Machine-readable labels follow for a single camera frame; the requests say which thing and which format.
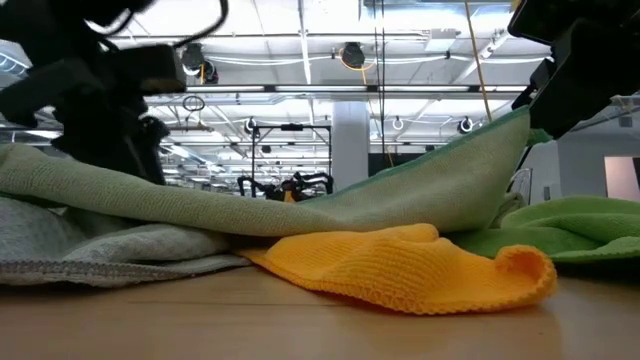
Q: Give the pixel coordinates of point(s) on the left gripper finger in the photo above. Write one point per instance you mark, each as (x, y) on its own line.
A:
(145, 162)

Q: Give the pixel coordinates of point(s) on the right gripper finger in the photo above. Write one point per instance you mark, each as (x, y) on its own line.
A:
(575, 85)
(535, 90)

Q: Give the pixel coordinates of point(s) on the grey microfiber towel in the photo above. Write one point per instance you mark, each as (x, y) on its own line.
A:
(100, 250)

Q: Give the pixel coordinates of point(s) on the sage green microfiber towel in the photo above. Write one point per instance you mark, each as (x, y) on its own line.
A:
(300, 210)

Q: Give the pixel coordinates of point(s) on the bright green microfiber towel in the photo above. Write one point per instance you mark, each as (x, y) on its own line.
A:
(585, 225)

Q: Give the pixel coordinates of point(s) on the orange microfiber towel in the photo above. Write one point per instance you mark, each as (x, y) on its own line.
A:
(400, 270)

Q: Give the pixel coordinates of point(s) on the clear plastic bin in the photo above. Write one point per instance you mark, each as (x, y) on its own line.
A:
(522, 182)

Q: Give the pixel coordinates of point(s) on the black background robot arms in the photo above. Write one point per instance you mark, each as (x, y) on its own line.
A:
(300, 187)

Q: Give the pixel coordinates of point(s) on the black monitor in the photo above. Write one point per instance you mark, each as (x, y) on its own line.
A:
(395, 162)

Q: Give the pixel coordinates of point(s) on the white pillar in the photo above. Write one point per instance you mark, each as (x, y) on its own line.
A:
(350, 145)

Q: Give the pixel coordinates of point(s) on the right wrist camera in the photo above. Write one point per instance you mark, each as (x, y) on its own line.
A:
(575, 17)

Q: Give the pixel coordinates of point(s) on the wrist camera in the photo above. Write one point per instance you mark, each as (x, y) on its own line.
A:
(155, 70)
(575, 17)

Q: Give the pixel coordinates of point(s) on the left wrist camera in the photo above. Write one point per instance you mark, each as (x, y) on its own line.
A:
(155, 70)

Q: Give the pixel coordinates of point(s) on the black frame rig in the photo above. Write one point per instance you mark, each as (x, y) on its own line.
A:
(254, 155)

